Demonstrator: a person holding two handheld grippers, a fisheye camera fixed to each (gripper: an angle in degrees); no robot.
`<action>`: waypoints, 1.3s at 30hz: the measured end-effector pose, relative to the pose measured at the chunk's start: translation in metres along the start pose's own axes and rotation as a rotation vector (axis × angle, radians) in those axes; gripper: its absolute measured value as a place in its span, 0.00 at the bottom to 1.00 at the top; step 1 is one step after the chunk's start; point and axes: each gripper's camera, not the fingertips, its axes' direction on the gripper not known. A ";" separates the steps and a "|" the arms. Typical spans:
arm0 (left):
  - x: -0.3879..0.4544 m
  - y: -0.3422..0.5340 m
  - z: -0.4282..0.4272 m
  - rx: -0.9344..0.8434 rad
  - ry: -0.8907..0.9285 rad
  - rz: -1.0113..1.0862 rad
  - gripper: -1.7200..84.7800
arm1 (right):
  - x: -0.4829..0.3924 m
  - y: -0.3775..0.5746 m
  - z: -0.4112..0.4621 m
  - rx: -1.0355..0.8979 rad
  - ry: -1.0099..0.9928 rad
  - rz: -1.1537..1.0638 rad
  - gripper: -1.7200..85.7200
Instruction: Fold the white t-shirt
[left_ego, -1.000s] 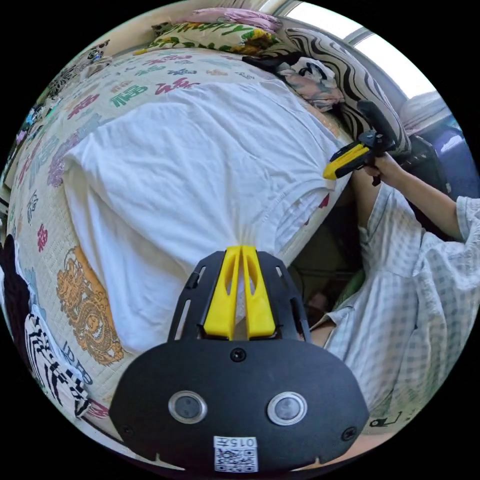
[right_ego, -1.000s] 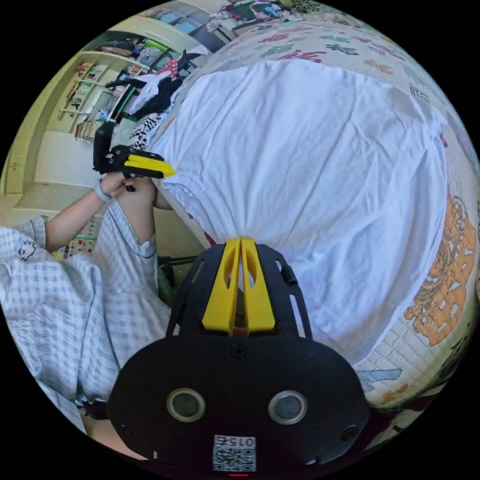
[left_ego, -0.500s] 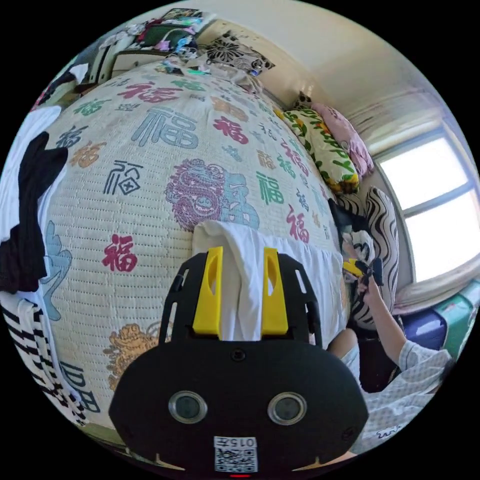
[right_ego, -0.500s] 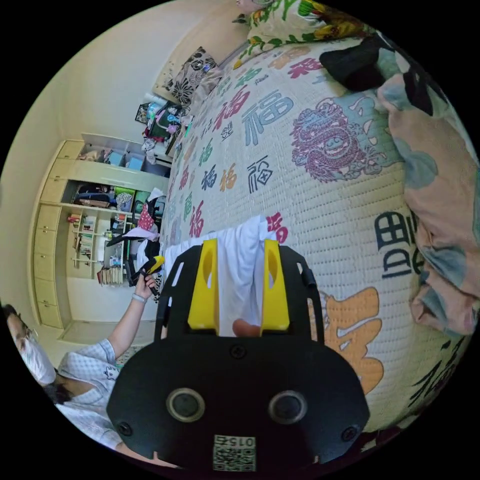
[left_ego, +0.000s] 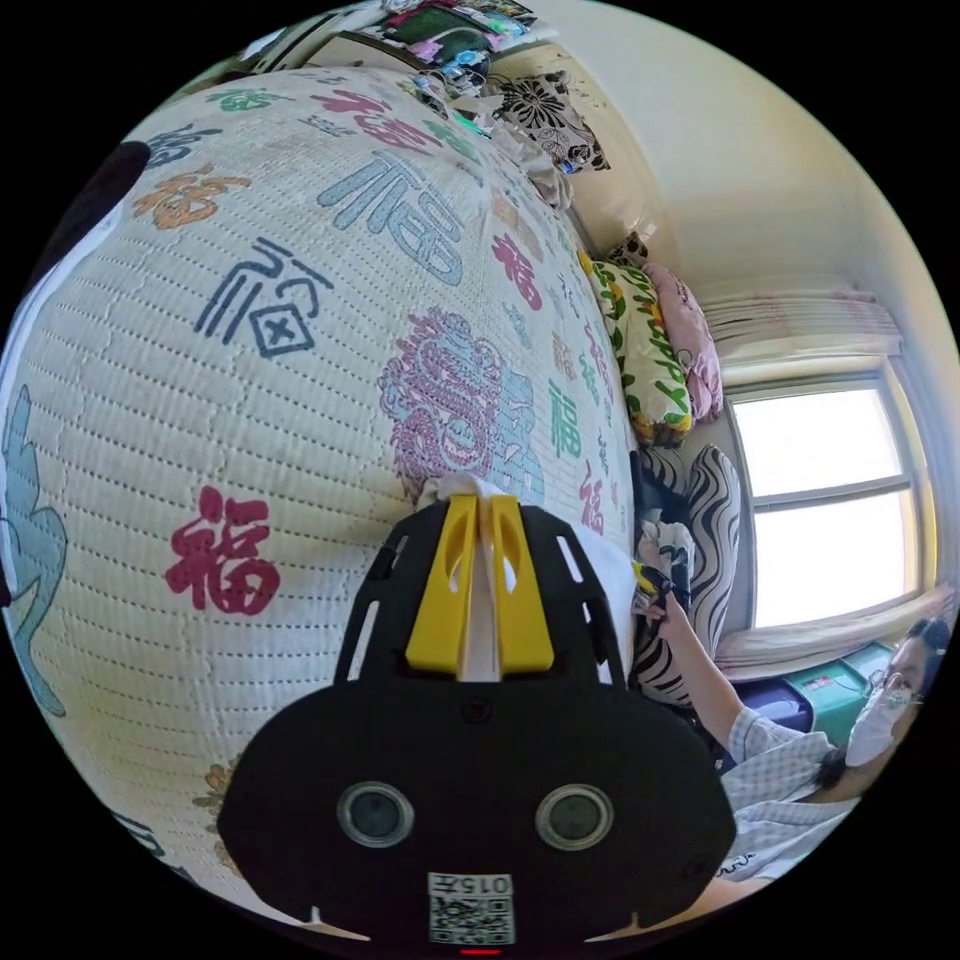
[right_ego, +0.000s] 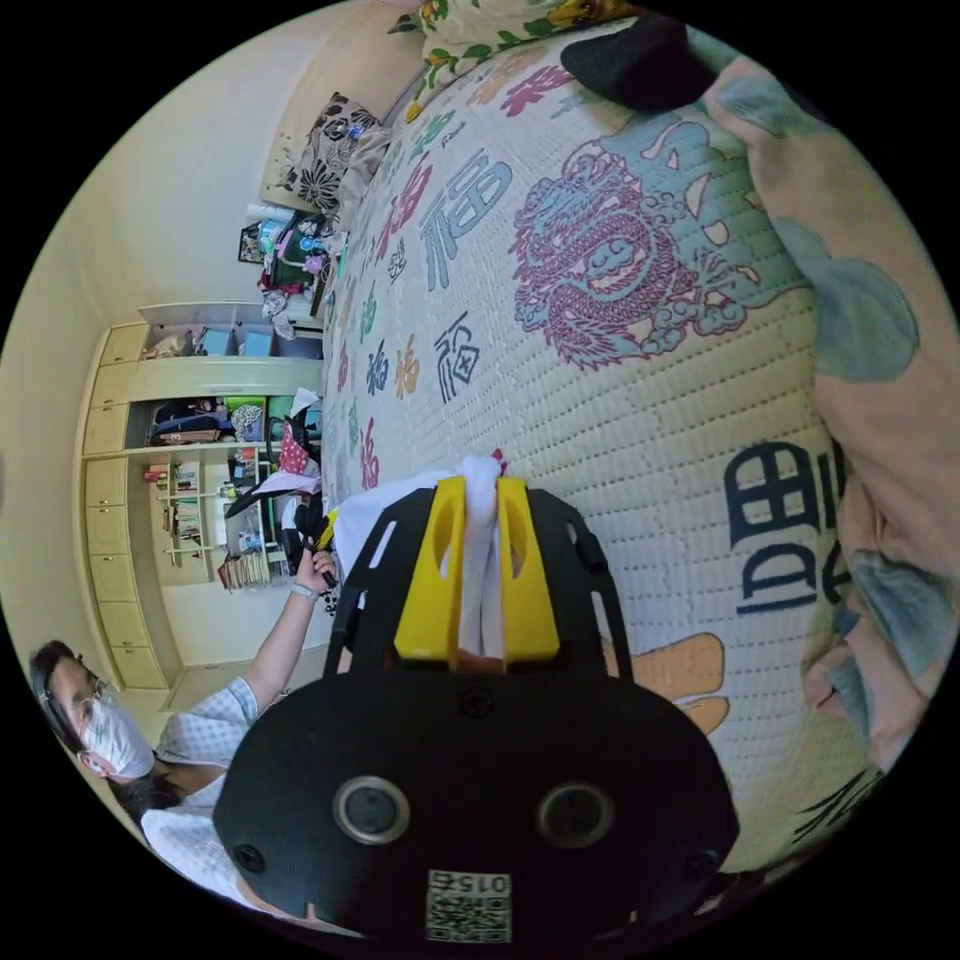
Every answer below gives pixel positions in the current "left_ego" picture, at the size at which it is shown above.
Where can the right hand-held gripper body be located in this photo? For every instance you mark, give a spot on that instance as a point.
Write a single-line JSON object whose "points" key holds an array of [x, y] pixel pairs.
{"points": [[664, 594]]}

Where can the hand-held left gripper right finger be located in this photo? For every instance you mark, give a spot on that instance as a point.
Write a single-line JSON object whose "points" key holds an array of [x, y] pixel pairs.
{"points": [[525, 607]]}

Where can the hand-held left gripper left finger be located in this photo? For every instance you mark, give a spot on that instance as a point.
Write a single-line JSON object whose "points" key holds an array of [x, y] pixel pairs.
{"points": [[439, 600]]}

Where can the white t-shirt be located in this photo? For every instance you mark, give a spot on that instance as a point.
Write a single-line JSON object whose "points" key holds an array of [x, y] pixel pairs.
{"points": [[480, 645]]}

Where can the person's right forearm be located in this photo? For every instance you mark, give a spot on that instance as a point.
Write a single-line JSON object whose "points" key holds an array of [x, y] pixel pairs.
{"points": [[709, 690]]}

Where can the person's right hand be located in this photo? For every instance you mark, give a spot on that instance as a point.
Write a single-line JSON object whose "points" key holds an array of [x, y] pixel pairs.
{"points": [[672, 616]]}

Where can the zebra striped cushion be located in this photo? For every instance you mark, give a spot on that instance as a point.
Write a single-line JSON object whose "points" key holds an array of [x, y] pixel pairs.
{"points": [[712, 540]]}

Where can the pale pleated curtain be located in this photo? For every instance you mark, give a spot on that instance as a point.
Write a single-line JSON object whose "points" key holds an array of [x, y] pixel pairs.
{"points": [[810, 637], [795, 319]]}

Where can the blue storage bin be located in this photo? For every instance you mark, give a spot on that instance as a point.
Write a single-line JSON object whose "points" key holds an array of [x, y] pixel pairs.
{"points": [[776, 709]]}

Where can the green carton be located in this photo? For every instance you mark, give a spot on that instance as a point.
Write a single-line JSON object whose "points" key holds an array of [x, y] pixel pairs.
{"points": [[832, 686]]}

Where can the window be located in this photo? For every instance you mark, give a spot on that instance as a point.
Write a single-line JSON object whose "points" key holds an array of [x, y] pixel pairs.
{"points": [[825, 487]]}

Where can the person's body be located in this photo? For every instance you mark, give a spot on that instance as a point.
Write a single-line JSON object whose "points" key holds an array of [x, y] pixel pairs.
{"points": [[787, 757]]}

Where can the green and yellow floral pillow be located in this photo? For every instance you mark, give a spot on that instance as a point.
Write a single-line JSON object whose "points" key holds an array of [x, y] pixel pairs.
{"points": [[651, 360]]}

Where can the pink pillow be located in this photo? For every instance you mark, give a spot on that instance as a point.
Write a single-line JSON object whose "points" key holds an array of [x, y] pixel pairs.
{"points": [[694, 337]]}

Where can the bed with printed quilt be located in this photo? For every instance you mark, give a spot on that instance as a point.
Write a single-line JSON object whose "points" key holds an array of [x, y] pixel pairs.
{"points": [[225, 375]]}

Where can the black and white flower cushion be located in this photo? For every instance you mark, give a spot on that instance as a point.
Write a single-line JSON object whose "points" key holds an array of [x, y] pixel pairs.
{"points": [[551, 116]]}

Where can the cluttered shelf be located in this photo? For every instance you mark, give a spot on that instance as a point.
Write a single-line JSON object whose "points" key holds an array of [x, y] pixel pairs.
{"points": [[435, 34]]}

